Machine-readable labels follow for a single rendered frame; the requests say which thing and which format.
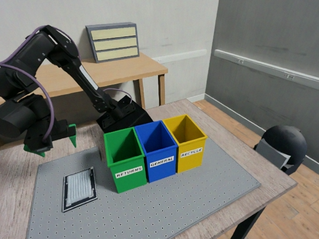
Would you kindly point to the blue general bin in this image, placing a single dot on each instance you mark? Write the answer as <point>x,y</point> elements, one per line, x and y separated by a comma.
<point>159,148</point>

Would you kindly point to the white well plate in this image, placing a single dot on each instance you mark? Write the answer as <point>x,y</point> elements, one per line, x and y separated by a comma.
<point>79,186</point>

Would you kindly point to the yellow recycle bin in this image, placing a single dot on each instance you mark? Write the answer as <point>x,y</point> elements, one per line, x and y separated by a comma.
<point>190,140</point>

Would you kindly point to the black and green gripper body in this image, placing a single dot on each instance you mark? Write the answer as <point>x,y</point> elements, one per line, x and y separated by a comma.
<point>64,133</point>

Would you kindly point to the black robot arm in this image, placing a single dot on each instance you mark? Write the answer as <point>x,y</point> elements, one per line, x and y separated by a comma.
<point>18,114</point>

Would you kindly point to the green open-top bin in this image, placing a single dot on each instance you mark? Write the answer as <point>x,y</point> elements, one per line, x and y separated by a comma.
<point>128,169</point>

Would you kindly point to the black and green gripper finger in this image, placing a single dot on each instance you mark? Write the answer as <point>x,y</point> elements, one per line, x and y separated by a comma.
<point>28,150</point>
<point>73,138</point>

